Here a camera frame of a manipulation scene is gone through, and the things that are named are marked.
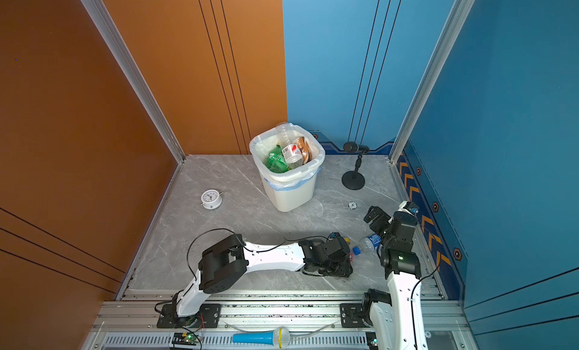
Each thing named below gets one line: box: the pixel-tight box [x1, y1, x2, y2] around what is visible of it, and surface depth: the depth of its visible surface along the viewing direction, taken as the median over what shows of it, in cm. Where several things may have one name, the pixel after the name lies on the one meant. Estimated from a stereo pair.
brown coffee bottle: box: [296, 135, 313, 165], surface depth 91 cm
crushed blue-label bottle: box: [361, 233, 382, 253], surface depth 87 cm
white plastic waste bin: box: [249, 123, 325, 212], surface depth 87 cm
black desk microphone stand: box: [341, 141, 371, 191], surface depth 111 cm
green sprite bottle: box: [266, 144, 290, 174], surface depth 88 cm
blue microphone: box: [232, 327, 292, 349], surface depth 68 cm
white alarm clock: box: [199, 188, 224, 210], surface depth 101 cm
